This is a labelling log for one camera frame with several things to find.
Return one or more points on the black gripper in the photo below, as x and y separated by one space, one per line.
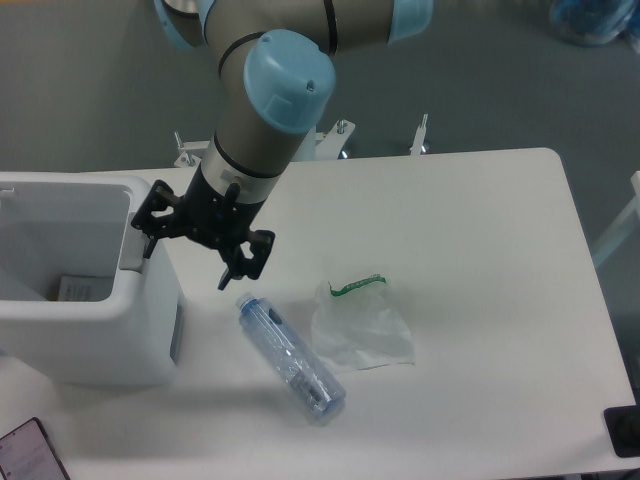
208 218

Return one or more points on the white push-lid trash can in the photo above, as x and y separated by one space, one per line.
56 224

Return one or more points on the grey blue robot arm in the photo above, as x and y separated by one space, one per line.
275 60

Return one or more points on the paper box inside trash can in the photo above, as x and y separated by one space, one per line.
84 289

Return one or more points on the crumpled clear plastic bag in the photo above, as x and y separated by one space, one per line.
356 326

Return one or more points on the clear blue plastic bottle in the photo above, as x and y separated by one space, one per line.
312 383

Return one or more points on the smartphone with dark case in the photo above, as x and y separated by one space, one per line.
27 453

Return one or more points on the blue plastic bag on floor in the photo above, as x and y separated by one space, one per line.
590 23

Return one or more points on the black clamp at table edge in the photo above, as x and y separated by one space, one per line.
623 427

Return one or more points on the white metal base frame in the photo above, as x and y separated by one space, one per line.
317 146

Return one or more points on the white frame at right edge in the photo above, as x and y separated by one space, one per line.
621 227

